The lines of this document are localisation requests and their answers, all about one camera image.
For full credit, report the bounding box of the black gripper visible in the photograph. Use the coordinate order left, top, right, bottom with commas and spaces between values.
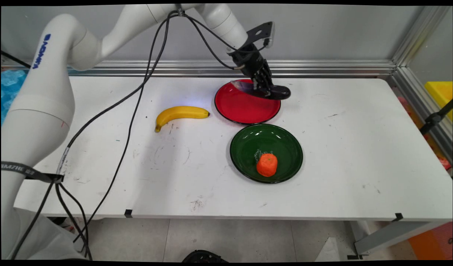
228, 43, 275, 96

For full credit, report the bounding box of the purple eggplant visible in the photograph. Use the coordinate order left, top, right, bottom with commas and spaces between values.
230, 79, 291, 100

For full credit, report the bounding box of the red plate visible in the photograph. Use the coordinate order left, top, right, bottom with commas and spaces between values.
214, 79, 282, 125

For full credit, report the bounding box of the green plate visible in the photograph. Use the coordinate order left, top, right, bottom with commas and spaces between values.
229, 123, 304, 184

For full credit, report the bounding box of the orange toy fruit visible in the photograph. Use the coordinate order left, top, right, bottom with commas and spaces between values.
256, 153, 279, 177

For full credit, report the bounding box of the yellow banana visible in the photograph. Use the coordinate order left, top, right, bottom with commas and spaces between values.
155, 106, 211, 133

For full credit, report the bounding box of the yellow box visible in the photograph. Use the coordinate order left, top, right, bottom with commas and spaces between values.
424, 81, 453, 123

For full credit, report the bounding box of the black round floor object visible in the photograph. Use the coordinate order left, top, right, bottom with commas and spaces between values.
182, 250, 229, 263

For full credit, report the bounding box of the grey table leg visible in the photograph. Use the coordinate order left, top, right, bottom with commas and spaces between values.
354, 221, 449, 256

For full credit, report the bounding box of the orange box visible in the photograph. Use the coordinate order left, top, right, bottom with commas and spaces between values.
408, 222, 453, 260

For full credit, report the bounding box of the thin black rod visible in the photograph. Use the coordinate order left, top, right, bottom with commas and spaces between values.
1, 50, 32, 69

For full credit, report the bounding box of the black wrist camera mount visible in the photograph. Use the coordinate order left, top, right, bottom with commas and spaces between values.
246, 21, 276, 49

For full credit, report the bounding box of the horizontal aluminium frame rail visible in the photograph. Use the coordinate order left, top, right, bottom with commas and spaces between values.
1, 60, 397, 78

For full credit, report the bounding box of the long black cable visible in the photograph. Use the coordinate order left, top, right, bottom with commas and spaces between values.
57, 13, 175, 259
10, 11, 181, 260

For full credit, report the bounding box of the sloping aluminium side rail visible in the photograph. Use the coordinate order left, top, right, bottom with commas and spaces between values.
391, 66, 453, 164

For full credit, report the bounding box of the upright aluminium frame post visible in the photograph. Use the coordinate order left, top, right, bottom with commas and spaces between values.
391, 6, 452, 68

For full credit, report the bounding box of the black velcro strap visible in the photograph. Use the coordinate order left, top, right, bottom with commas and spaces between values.
1, 161, 65, 184

